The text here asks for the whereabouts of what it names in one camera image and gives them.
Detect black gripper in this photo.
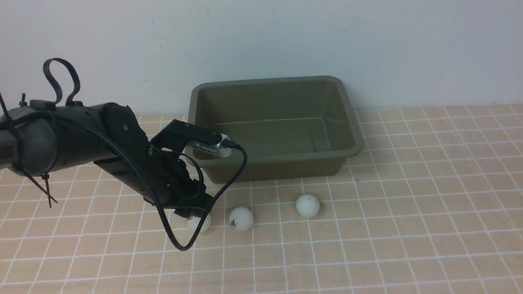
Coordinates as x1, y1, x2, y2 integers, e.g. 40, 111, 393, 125
94, 146, 213, 219

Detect white table-tennis ball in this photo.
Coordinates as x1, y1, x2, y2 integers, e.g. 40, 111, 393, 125
186, 214, 212, 233
295, 194, 321, 219
228, 207, 254, 232

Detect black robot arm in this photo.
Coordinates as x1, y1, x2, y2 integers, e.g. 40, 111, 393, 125
1, 100, 213, 217

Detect olive green plastic bin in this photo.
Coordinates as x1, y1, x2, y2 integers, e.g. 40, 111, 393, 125
188, 75, 364, 182

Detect black zip tie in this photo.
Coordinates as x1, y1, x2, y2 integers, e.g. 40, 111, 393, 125
0, 95, 58, 208

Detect checkered peach tablecloth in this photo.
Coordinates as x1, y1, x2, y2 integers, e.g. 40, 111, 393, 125
0, 105, 523, 294

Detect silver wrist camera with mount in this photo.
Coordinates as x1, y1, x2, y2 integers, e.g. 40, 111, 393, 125
151, 120, 232, 158

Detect black camera cable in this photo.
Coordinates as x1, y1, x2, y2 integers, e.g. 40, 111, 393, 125
53, 112, 248, 251

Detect black looped flat strap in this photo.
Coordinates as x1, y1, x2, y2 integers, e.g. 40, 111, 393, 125
43, 58, 81, 106

